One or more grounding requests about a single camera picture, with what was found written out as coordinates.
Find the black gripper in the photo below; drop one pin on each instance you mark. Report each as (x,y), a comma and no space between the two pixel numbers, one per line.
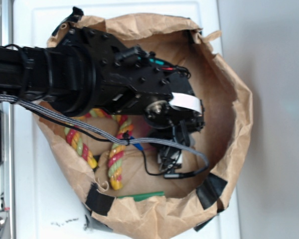
(139,83)

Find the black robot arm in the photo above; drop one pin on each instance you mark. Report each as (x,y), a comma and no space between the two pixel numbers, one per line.
(90,69)

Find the brown paper bag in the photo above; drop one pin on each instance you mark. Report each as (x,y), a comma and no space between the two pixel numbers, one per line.
(187,203)

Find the green stick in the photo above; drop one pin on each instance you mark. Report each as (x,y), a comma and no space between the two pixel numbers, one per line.
(143,196)

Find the multicolour rope toy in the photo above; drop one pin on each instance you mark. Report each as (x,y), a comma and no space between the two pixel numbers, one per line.
(73,138)

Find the aluminium frame rail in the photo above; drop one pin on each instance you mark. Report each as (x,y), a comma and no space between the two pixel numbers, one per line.
(7,195)

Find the metal bracket with bolt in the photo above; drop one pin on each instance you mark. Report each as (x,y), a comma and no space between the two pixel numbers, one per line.
(4,225)

